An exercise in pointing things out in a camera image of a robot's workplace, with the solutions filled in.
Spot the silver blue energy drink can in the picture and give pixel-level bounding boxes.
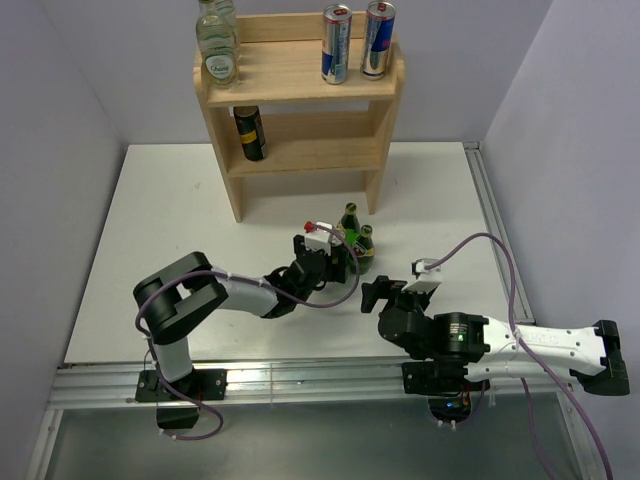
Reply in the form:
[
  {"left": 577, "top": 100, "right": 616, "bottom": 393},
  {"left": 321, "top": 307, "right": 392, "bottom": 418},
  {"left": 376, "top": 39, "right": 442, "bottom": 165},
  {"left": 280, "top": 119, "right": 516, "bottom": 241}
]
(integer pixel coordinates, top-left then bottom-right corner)
[{"left": 360, "top": 1, "right": 396, "bottom": 80}]

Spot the green glass bottle front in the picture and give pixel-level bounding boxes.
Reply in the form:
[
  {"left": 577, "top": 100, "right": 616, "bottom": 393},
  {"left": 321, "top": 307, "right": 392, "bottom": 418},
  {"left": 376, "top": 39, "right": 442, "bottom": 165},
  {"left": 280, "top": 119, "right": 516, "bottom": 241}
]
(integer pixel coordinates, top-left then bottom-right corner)
[{"left": 347, "top": 224, "right": 375, "bottom": 275}]

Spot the green glass bottle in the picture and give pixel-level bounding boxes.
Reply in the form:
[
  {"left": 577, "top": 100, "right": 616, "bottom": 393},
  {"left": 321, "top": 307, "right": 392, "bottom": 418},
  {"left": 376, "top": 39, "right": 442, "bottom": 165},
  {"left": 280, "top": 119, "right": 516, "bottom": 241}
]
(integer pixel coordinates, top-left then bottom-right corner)
[
  {"left": 337, "top": 202, "right": 361, "bottom": 244},
  {"left": 347, "top": 224, "right": 375, "bottom": 275}
]

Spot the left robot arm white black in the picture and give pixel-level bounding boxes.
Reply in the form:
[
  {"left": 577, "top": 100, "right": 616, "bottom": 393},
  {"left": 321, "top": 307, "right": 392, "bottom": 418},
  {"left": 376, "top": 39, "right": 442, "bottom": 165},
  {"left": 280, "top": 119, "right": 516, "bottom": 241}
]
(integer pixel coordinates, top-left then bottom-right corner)
[{"left": 133, "top": 230, "right": 354, "bottom": 399}]

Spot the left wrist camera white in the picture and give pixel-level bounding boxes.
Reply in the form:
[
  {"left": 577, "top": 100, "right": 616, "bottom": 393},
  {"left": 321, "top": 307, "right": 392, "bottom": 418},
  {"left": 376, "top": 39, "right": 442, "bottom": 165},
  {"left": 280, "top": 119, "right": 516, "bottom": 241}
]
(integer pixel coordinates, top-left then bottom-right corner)
[{"left": 303, "top": 221, "right": 342, "bottom": 255}]

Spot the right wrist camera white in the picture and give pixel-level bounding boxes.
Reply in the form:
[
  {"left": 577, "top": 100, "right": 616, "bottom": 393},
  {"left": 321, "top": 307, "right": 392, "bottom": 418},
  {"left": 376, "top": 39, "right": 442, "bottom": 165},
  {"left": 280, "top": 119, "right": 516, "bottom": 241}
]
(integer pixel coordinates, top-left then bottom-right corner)
[{"left": 403, "top": 258, "right": 443, "bottom": 294}]

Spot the clear glass bottle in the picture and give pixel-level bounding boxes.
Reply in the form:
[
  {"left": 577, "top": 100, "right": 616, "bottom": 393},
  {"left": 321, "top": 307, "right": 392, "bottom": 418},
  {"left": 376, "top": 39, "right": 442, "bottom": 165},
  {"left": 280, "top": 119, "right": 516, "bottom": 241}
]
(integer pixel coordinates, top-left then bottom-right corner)
[
  {"left": 195, "top": 1, "right": 238, "bottom": 89},
  {"left": 214, "top": 0, "right": 240, "bottom": 59}
]

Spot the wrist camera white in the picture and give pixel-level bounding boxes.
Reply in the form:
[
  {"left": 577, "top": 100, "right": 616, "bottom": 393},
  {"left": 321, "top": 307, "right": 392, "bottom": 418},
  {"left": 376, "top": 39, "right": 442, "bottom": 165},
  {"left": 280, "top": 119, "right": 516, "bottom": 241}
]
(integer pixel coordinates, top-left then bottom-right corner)
[
  {"left": 403, "top": 258, "right": 443, "bottom": 294},
  {"left": 303, "top": 221, "right": 342, "bottom": 255}
]

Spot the green glass bottle rear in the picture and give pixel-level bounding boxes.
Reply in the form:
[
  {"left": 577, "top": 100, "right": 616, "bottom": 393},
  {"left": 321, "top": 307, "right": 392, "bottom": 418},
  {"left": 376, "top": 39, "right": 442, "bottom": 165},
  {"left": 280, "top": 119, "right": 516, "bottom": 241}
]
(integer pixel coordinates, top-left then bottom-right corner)
[{"left": 337, "top": 202, "right": 361, "bottom": 244}]

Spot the black yellow can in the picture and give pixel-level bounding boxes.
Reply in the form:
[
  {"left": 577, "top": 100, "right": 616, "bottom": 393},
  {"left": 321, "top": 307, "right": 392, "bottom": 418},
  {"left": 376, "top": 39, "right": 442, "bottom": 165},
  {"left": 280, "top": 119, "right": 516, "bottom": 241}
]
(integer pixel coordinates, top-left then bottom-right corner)
[
  {"left": 330, "top": 235, "right": 350, "bottom": 284},
  {"left": 233, "top": 106, "right": 267, "bottom": 162}
]

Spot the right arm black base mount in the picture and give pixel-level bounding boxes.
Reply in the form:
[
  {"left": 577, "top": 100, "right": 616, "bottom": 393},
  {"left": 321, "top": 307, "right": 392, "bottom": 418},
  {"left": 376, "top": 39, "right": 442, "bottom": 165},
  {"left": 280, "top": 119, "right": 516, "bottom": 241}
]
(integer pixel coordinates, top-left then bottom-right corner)
[{"left": 401, "top": 361, "right": 490, "bottom": 429}]

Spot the clear glass bottle rear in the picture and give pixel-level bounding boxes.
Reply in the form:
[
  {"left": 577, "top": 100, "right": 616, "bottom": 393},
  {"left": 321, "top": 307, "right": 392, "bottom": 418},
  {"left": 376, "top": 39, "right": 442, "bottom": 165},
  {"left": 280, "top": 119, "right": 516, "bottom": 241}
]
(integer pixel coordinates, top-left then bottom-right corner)
[{"left": 214, "top": 0, "right": 240, "bottom": 59}]

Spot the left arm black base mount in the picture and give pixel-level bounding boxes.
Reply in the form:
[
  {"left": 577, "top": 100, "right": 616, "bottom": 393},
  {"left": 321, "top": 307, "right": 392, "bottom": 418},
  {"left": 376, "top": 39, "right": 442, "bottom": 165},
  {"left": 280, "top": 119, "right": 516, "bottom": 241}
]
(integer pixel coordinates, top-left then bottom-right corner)
[{"left": 134, "top": 369, "right": 227, "bottom": 431}]

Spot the aluminium rail frame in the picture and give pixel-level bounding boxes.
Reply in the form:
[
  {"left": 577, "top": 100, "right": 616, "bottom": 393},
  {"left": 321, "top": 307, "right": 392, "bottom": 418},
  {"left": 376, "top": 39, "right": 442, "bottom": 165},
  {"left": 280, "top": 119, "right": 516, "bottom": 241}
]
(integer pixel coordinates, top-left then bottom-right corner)
[{"left": 24, "top": 140, "right": 601, "bottom": 480}]

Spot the clear glass bottle front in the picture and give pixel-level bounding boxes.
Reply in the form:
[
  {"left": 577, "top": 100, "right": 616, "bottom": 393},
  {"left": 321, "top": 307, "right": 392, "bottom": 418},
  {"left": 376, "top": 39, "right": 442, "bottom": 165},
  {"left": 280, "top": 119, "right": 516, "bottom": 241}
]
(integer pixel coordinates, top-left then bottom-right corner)
[{"left": 195, "top": 1, "right": 238, "bottom": 89}]

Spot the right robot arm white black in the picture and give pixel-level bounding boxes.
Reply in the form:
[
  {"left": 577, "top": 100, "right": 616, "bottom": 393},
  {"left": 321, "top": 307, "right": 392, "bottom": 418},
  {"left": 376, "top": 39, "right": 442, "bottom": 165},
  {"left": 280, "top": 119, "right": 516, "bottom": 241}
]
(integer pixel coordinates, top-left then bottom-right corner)
[{"left": 361, "top": 276, "right": 630, "bottom": 396}]

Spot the wooden two-tier shelf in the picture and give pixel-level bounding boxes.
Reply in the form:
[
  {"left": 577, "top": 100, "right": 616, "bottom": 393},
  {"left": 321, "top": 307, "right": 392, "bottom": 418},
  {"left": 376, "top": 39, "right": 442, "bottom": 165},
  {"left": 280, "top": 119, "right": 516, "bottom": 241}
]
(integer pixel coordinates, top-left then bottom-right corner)
[{"left": 193, "top": 12, "right": 406, "bottom": 221}]

